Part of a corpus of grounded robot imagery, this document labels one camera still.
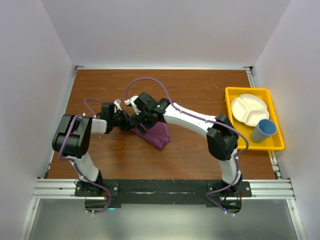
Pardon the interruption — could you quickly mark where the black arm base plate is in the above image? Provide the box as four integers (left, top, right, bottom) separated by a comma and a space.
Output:
74, 178, 253, 216

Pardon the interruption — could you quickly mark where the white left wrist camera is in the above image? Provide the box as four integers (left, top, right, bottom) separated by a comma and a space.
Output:
113, 99, 122, 111

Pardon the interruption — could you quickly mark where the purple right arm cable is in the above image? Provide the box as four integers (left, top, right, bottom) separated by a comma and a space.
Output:
124, 77, 250, 217

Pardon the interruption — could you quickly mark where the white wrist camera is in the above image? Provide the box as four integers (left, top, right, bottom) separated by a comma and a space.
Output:
124, 95, 141, 115
113, 99, 122, 111

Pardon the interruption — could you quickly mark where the purple cloth napkin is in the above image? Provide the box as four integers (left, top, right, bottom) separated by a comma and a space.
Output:
131, 122, 171, 151

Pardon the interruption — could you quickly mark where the yellow plastic tray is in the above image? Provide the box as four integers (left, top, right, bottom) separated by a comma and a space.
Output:
225, 87, 285, 151

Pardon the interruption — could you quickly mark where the white divided plate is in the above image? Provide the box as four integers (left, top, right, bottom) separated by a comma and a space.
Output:
231, 93, 270, 128

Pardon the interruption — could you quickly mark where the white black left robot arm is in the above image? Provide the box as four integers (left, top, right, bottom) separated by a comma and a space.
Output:
52, 99, 130, 196

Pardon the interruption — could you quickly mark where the blue plastic cup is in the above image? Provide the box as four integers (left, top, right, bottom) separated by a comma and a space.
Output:
250, 119, 278, 143

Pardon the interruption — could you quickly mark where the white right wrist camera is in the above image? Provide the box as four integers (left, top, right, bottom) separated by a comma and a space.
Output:
124, 95, 141, 115

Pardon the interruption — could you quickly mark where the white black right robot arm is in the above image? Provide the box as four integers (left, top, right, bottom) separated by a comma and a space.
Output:
124, 92, 241, 197

